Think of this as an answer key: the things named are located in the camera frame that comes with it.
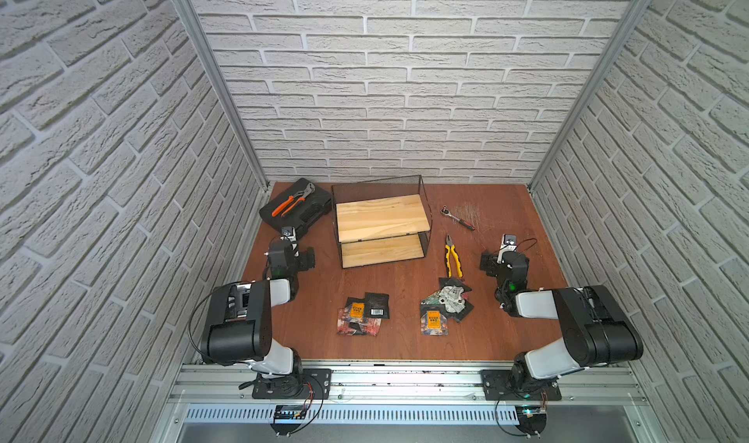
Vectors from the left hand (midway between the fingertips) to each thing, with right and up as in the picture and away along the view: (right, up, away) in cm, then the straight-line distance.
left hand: (296, 243), depth 95 cm
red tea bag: (+52, -21, -10) cm, 56 cm away
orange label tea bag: (+44, -22, -10) cm, 51 cm away
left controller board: (+5, -41, -24) cm, 48 cm away
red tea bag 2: (+26, -23, -11) cm, 37 cm away
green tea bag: (+45, -17, -7) cm, 48 cm away
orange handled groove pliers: (-4, +15, +10) cm, 18 cm away
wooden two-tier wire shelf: (+29, +8, -5) cm, 30 cm away
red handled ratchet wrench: (+54, +10, +15) cm, 57 cm away
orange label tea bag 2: (+21, -20, -10) cm, 30 cm away
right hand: (+70, -3, 0) cm, 70 cm away
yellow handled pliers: (+52, -3, +5) cm, 53 cm away
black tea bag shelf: (+27, -18, -9) cm, 34 cm away
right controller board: (+66, -41, -24) cm, 82 cm away
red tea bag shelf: (+17, -24, -11) cm, 31 cm away
